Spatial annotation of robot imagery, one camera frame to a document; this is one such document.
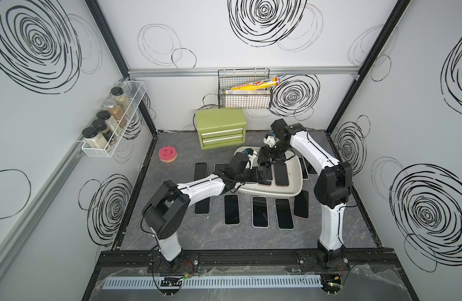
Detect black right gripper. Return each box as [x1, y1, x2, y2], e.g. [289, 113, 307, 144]
[256, 142, 288, 164]

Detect spice jar black lid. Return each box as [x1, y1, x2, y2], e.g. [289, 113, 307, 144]
[111, 87, 131, 114]
[82, 127, 108, 149]

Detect green metal drawer toolbox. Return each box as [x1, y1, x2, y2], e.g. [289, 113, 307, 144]
[195, 109, 247, 150]

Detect white plastic storage box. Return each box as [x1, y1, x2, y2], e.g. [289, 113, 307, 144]
[235, 147, 303, 198]

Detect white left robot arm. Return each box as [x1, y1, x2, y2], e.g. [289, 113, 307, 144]
[142, 153, 272, 263]

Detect grey slotted cable duct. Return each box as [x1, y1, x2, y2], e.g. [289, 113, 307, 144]
[102, 275, 323, 290]

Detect pink smiley sponge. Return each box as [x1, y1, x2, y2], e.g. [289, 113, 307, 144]
[158, 145, 177, 163]

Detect spice jar white contents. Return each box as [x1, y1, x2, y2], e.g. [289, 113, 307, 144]
[96, 110, 122, 137]

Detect spice jar dark contents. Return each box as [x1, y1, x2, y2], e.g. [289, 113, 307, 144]
[91, 119, 116, 145]

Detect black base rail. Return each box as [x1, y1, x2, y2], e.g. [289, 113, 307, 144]
[95, 248, 399, 273]

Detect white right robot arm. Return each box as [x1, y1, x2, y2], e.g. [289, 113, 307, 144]
[263, 119, 353, 270]

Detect extra black phone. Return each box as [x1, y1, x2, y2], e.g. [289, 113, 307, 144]
[258, 167, 273, 186]

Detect white box in basket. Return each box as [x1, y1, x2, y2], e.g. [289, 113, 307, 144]
[222, 90, 271, 96]

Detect black wire wall basket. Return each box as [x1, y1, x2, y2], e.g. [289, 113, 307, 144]
[218, 68, 272, 109]

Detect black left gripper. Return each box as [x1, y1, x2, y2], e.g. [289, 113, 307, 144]
[234, 166, 271, 184]

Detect spice jar black lid rear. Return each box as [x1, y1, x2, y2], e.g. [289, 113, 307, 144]
[111, 87, 131, 114]

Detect spice jar brown contents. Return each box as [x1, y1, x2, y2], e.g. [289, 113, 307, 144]
[103, 98, 127, 129]

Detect spice jar black lid front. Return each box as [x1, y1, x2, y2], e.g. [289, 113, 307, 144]
[82, 127, 108, 149]

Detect clear wall spice shelf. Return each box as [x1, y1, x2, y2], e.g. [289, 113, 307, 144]
[81, 80, 146, 163]

